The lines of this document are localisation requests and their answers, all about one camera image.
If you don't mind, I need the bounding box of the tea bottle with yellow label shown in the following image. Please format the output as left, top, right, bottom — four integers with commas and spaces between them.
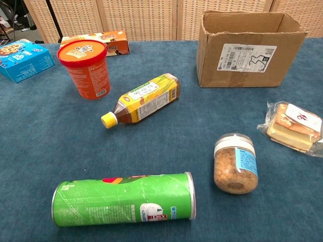
100, 73, 182, 130

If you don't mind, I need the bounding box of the plastic sandwich cake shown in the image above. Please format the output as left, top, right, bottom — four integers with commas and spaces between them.
256, 101, 323, 158

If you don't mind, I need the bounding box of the open cardboard box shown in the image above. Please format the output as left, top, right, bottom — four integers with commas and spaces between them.
196, 10, 308, 88

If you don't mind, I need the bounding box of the orange biscuit box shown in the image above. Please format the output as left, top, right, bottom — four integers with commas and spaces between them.
60, 30, 131, 57

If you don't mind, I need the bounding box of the blue cookie box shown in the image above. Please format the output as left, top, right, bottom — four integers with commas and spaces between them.
0, 38, 56, 84

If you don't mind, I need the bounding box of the clear jar with blue label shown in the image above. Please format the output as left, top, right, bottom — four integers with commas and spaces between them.
213, 133, 259, 195

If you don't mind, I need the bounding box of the orange cup with lid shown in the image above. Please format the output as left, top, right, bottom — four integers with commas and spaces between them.
57, 39, 112, 100

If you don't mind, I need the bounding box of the green chips can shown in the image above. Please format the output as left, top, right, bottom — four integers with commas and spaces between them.
51, 171, 197, 227

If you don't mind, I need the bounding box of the wicker folding screen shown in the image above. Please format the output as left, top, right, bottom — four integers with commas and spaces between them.
23, 0, 323, 43

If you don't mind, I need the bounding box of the blue felt table cloth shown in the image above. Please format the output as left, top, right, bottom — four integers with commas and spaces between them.
0, 37, 323, 242

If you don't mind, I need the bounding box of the black office chair base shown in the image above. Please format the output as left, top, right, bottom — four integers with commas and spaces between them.
0, 0, 36, 42

